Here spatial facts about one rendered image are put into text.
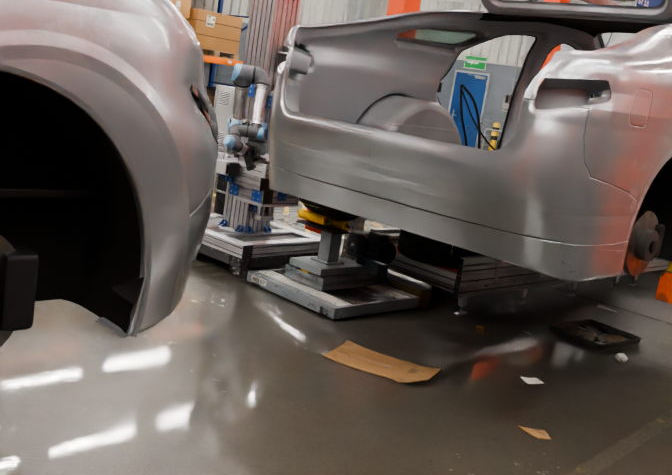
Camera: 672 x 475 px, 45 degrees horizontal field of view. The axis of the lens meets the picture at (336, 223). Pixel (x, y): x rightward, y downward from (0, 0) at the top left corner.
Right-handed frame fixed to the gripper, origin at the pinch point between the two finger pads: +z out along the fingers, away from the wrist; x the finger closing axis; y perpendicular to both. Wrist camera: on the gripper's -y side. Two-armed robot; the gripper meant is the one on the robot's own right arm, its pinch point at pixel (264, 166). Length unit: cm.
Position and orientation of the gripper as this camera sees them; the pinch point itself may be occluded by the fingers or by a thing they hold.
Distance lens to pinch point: 526.6
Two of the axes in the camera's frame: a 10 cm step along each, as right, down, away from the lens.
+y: 0.7, -9.1, 4.1
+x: -7.9, 2.0, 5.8
